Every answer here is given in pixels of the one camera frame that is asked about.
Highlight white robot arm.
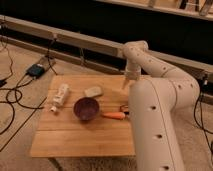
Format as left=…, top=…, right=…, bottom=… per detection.
left=122, top=41, right=200, bottom=171

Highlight wooden table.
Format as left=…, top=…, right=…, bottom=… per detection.
left=30, top=75, right=134, bottom=157

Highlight orange carrot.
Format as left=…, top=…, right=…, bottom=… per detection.
left=102, top=112, right=126, bottom=120

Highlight long grey metal rail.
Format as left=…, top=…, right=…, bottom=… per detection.
left=0, top=15, right=213, bottom=82

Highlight small dark red box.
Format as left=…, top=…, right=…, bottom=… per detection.
left=120, top=105, right=129, bottom=113

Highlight beige sponge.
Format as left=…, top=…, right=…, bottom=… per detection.
left=84, top=86, right=103, bottom=97

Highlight blue power adapter box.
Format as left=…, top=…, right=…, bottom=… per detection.
left=26, top=64, right=45, bottom=78

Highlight black cable right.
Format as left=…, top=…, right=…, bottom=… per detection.
left=193, top=74, right=213, bottom=158

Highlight dark purple ceramic bowl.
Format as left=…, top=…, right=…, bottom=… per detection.
left=73, top=97, right=100, bottom=121

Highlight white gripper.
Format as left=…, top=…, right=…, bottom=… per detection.
left=122, top=61, right=141, bottom=89

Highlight white plastic bottle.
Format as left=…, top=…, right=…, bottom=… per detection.
left=50, top=84, right=70, bottom=113

